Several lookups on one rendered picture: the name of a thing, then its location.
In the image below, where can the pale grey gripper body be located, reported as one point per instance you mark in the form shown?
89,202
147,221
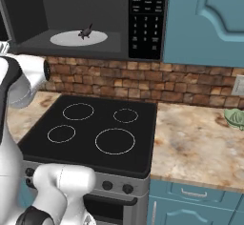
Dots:
3,47

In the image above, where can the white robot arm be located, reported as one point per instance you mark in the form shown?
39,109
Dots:
19,82

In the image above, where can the black microwave door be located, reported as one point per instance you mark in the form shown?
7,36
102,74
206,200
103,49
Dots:
4,22

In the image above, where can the black microwave oven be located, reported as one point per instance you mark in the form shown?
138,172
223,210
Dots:
146,19

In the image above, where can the black oven door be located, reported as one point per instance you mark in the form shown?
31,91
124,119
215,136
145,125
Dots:
111,212

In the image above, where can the blue base cupboard door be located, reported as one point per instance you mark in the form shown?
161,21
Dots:
190,214
239,213

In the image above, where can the white round turntable plate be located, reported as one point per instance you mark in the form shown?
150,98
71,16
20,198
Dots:
66,39

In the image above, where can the small dark fish-shaped food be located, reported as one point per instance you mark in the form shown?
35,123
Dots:
85,32

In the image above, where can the black hob with oven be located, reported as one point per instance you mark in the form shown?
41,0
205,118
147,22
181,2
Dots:
105,130

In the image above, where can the blue drawer front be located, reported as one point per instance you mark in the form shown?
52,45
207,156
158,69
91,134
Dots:
219,194

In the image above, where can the blue wall cupboard door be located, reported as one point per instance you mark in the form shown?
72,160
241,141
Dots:
203,22

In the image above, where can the pale wall socket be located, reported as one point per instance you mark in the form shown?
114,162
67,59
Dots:
239,85

